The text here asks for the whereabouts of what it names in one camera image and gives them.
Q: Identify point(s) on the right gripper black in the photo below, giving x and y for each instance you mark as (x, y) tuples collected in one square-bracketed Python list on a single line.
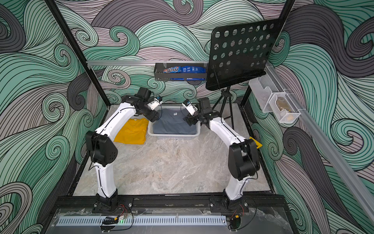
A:
[(191, 119)]

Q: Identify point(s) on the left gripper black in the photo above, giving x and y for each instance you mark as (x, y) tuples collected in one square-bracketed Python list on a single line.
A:
[(154, 117)]

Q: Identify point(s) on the grey-blue t-shirt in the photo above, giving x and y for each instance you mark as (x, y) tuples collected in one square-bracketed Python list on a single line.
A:
[(172, 123)]

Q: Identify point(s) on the yellow t-shirt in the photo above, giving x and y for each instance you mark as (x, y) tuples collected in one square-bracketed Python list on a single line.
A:
[(133, 132)]

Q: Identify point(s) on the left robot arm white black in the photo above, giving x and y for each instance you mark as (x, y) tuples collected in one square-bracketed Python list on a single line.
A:
[(100, 142)]

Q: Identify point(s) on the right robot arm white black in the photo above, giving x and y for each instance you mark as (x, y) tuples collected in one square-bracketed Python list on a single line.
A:
[(243, 157)]

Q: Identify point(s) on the blue M&M candy bag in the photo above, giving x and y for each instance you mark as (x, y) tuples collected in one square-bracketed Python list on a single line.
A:
[(185, 69)]

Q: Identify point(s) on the yellow triangular plastic piece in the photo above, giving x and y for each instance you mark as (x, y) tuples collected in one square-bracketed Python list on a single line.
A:
[(258, 144)]

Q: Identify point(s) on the black perforated music stand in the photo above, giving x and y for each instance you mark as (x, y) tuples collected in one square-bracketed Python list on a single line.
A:
[(238, 54)]

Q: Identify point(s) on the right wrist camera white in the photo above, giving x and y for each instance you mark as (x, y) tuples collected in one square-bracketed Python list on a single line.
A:
[(188, 105)]

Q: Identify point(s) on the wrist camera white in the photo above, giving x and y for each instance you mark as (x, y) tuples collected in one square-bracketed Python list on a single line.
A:
[(188, 105), (157, 101)]

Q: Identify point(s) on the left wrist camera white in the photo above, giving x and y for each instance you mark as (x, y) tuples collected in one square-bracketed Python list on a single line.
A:
[(157, 101)]

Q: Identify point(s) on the black wall shelf tray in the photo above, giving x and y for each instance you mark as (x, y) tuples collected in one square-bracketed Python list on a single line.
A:
[(160, 76)]

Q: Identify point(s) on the aluminium rail back wall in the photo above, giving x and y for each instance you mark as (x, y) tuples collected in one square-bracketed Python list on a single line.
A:
[(138, 62)]

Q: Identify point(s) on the aluminium rail wall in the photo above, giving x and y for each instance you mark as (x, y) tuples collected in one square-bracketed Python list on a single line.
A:
[(357, 188), (138, 62)]

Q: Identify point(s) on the clear acrylic wall bin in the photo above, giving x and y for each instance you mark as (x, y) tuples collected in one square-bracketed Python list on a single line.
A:
[(272, 99)]

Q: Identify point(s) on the white slotted cable duct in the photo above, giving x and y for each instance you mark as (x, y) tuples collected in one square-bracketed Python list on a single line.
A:
[(147, 220)]

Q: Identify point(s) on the aluminium rail right wall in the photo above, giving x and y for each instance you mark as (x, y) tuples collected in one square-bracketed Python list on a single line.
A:
[(357, 188)]

